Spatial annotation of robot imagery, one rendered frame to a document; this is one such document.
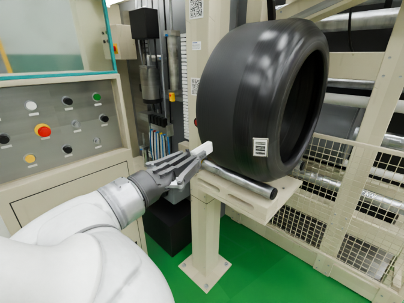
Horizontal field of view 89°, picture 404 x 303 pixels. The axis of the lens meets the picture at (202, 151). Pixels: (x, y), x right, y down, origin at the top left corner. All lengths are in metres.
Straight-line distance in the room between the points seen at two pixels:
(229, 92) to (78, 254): 0.50
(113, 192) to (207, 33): 0.68
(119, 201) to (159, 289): 0.19
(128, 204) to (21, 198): 0.71
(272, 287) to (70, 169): 1.36
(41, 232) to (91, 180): 0.74
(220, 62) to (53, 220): 0.55
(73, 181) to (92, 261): 0.85
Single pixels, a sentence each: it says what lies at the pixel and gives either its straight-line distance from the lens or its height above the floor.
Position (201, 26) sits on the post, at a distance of 0.92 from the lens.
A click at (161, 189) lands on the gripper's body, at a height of 1.10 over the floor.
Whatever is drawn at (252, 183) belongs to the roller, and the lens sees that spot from 0.79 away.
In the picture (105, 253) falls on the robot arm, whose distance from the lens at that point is 0.26.
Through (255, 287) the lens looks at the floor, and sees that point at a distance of 1.61.
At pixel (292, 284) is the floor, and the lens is 1.69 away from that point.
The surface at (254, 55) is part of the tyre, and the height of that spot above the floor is 1.34.
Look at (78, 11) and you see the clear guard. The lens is 1.05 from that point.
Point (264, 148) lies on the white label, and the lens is 0.59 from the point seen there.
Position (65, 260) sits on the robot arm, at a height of 1.17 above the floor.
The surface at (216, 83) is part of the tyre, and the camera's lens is 0.64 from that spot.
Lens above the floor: 1.34
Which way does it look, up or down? 25 degrees down
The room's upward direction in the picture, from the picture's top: straight up
